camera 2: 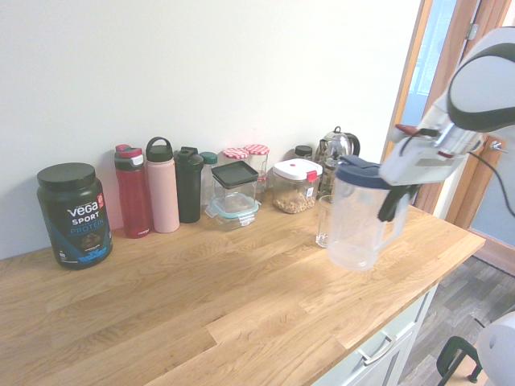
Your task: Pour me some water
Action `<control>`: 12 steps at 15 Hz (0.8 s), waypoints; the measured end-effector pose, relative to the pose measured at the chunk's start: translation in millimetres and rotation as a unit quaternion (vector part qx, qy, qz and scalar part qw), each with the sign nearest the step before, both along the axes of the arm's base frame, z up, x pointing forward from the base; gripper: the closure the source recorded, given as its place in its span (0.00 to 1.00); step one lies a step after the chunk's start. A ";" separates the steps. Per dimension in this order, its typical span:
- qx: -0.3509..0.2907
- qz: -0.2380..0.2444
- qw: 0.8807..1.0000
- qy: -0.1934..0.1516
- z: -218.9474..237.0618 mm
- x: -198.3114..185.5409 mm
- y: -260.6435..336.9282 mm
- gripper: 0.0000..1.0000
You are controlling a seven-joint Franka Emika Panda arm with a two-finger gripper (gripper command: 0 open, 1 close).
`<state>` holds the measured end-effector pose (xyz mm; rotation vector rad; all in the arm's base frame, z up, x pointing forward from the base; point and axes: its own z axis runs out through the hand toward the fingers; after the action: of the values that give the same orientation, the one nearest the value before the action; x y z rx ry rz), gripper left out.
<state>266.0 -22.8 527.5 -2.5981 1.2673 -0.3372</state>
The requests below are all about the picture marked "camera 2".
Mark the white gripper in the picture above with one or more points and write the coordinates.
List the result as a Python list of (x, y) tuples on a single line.
[(418, 167)]

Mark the clear plastic pitcher blue lid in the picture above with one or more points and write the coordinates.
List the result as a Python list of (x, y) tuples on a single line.
[(354, 225)]

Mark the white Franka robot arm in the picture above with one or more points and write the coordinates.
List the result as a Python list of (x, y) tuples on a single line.
[(479, 92)]

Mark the pink water bottle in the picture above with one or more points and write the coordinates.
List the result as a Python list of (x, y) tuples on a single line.
[(162, 189)]

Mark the red water bottle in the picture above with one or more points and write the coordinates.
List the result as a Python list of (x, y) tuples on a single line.
[(133, 193)]

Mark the chrome electric kettle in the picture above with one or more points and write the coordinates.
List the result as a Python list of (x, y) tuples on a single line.
[(354, 142)]

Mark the clear drinking glass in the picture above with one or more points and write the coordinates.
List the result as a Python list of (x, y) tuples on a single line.
[(323, 221)]

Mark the clear container white red-latch lid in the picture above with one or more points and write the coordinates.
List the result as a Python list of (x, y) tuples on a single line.
[(293, 185)]

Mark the glass jar black lid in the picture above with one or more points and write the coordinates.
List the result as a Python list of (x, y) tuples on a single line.
[(303, 152)]

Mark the glass jar red checkered lid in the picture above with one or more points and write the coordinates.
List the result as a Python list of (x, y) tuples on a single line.
[(235, 154), (257, 158)]

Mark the square container black lid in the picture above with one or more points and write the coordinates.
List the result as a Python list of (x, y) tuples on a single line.
[(235, 177)]

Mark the glass food container teal latches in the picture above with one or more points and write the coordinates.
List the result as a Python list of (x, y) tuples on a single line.
[(233, 211)]

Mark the black green clamp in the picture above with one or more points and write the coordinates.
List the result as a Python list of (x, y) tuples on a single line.
[(458, 358)]

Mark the metal door hinge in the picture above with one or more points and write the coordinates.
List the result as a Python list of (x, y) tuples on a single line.
[(473, 31)]

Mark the clear bottle green lid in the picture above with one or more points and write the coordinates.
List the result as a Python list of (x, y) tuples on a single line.
[(208, 169)]

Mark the black shaker bottle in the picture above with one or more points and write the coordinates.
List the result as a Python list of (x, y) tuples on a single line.
[(189, 189)]

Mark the black Vega protein tub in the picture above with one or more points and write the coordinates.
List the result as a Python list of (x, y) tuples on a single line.
[(76, 217)]

